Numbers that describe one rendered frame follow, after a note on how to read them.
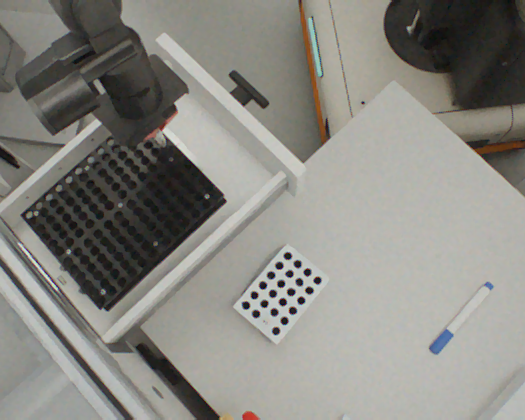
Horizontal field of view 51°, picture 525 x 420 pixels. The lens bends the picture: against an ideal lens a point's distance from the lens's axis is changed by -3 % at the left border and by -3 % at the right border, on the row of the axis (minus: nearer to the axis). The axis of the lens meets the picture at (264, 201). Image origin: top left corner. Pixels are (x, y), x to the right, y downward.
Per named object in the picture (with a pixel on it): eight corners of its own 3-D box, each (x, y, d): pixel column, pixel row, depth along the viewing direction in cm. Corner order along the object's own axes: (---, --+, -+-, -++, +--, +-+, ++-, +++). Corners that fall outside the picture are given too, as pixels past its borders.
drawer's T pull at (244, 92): (234, 71, 80) (233, 67, 79) (270, 105, 78) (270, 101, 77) (215, 87, 79) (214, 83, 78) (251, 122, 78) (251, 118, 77)
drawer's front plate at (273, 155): (176, 67, 89) (162, 30, 79) (304, 191, 83) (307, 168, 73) (168, 74, 89) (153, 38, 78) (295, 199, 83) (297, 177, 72)
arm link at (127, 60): (151, 48, 53) (122, 8, 54) (88, 86, 52) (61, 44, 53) (164, 83, 59) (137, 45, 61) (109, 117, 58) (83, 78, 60)
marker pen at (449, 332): (484, 281, 85) (488, 280, 83) (492, 288, 84) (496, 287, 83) (427, 348, 83) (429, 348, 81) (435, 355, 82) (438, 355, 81)
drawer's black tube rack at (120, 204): (150, 126, 85) (140, 108, 79) (228, 206, 81) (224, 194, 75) (39, 225, 81) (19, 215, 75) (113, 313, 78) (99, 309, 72)
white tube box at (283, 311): (286, 247, 87) (287, 242, 84) (329, 281, 86) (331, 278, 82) (234, 308, 85) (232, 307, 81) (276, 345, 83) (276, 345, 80)
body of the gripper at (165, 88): (91, 113, 65) (70, 84, 58) (157, 59, 67) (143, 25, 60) (125, 150, 64) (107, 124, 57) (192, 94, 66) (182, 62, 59)
